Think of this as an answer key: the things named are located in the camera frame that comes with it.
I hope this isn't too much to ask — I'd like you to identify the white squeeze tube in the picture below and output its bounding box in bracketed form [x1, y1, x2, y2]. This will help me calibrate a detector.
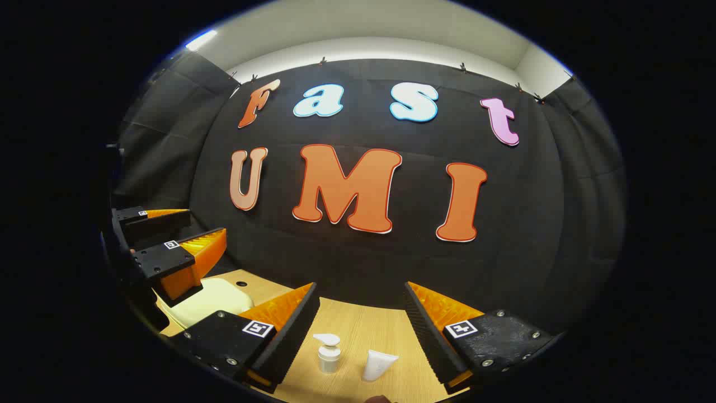
[362, 350, 399, 383]

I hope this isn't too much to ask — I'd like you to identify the ceiling light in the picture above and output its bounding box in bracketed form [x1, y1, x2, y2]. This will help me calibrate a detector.
[185, 29, 219, 52]

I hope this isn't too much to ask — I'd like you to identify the pale yellow suitcase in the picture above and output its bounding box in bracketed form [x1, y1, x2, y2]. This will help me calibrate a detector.
[157, 278, 255, 330]

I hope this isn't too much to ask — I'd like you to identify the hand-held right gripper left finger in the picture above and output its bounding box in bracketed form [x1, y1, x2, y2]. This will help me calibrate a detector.
[171, 282, 322, 394]

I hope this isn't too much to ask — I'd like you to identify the white pump bottle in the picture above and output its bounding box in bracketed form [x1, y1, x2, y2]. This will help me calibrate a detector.
[312, 333, 342, 374]

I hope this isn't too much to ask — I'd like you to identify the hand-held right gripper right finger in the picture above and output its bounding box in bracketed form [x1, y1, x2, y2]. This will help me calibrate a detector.
[404, 282, 561, 395]

